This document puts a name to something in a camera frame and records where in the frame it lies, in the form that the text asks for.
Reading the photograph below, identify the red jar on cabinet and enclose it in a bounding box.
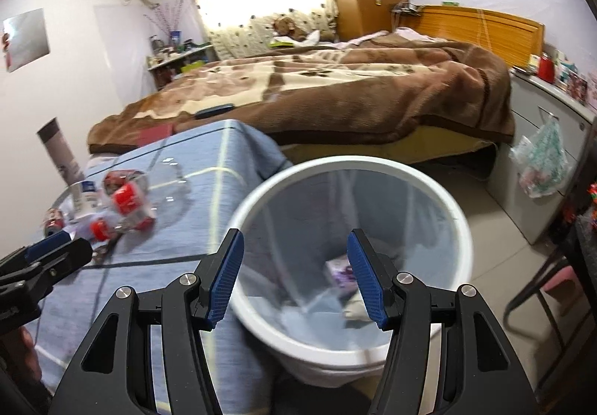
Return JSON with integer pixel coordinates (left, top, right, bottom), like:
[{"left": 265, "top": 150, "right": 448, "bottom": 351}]
[{"left": 537, "top": 53, "right": 556, "bottom": 84}]

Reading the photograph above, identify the white round trash bin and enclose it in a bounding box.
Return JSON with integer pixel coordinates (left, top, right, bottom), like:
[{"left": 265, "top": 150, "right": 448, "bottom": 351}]
[{"left": 230, "top": 155, "right": 473, "bottom": 388}]

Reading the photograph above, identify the cluttered white shelf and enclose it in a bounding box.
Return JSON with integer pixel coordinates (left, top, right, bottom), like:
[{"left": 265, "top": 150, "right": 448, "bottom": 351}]
[{"left": 147, "top": 39, "right": 218, "bottom": 90}]

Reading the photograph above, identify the dark red box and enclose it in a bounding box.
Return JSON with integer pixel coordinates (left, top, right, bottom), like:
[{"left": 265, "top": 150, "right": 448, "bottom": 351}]
[{"left": 135, "top": 123, "right": 174, "bottom": 148}]

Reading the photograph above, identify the orange wooden headboard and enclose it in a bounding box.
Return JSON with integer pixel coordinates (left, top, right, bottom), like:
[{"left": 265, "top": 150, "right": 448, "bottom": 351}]
[{"left": 396, "top": 6, "right": 544, "bottom": 67}]

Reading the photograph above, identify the hanging plastic bag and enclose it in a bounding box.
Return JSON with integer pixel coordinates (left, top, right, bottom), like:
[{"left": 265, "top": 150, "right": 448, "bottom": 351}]
[{"left": 509, "top": 118, "right": 571, "bottom": 199}]

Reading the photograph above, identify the black remote control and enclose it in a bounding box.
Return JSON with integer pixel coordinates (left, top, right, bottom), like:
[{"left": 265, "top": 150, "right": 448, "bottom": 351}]
[{"left": 193, "top": 104, "right": 235, "bottom": 120}]

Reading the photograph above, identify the red milk can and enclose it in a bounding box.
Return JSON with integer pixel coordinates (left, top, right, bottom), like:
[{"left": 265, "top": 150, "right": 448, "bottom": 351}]
[{"left": 43, "top": 208, "right": 66, "bottom": 237}]

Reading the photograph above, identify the white yogurt cup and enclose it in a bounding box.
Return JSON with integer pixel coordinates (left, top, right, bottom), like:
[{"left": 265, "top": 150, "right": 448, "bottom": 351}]
[{"left": 70, "top": 180, "right": 101, "bottom": 220}]

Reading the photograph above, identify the blue checked tablecloth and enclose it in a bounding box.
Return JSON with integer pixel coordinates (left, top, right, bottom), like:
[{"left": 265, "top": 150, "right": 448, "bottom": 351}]
[{"left": 27, "top": 120, "right": 290, "bottom": 414}]

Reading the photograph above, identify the wall poster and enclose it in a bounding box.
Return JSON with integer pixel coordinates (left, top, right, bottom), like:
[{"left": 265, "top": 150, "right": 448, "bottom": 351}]
[{"left": 1, "top": 9, "right": 50, "bottom": 72}]

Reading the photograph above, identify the brown patterned bed blanket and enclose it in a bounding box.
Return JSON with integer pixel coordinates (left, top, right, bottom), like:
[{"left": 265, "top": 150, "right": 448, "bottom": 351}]
[{"left": 87, "top": 34, "right": 515, "bottom": 154}]

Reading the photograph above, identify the dried branch vase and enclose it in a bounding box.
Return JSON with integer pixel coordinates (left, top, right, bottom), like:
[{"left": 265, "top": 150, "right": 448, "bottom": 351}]
[{"left": 144, "top": 0, "right": 185, "bottom": 47}]

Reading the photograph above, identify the clear plastic cola bottle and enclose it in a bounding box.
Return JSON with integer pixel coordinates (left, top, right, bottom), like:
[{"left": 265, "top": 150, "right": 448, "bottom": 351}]
[{"left": 89, "top": 157, "right": 190, "bottom": 242}]

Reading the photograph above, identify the black metal chair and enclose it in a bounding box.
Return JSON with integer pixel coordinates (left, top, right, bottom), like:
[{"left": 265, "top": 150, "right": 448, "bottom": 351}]
[{"left": 502, "top": 116, "right": 597, "bottom": 402}]

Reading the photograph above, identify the grey brown thermos cup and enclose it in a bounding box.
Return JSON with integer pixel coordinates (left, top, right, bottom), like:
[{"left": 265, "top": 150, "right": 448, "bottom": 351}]
[{"left": 37, "top": 118, "right": 85, "bottom": 185}]

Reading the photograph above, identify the brown teddy bear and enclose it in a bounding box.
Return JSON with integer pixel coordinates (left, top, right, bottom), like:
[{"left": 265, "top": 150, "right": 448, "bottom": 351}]
[{"left": 273, "top": 16, "right": 307, "bottom": 42}]

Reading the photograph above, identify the grey drawer cabinet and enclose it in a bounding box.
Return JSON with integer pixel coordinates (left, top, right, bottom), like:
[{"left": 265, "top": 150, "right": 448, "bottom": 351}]
[{"left": 488, "top": 69, "right": 596, "bottom": 243}]

